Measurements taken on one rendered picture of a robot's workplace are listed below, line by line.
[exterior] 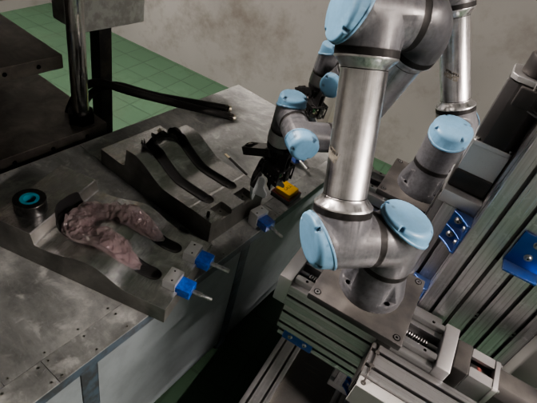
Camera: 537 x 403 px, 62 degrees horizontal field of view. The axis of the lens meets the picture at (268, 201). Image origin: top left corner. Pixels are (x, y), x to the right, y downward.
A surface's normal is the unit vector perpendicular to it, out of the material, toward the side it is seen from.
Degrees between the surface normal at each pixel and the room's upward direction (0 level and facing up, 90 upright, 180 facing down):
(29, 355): 0
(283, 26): 90
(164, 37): 90
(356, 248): 63
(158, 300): 0
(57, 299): 0
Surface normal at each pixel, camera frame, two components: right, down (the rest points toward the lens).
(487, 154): -0.48, 0.49
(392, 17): 0.34, 0.34
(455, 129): 0.14, -0.68
